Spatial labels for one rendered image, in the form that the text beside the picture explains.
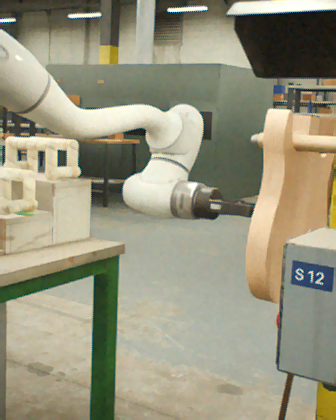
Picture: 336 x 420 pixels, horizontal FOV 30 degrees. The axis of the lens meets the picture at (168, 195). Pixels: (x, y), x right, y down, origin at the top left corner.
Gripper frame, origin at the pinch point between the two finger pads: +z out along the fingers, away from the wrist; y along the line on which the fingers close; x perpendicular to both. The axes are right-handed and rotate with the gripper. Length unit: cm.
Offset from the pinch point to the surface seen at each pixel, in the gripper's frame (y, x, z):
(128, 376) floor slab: -125, -101, -120
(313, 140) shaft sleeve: 10.4, 16.0, 8.6
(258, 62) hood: -0.5, 32.8, -10.0
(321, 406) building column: -87, -71, -12
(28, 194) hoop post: 8, -4, -68
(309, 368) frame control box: 41, -18, 23
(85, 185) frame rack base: -9, -1, -63
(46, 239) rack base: 4, -16, -64
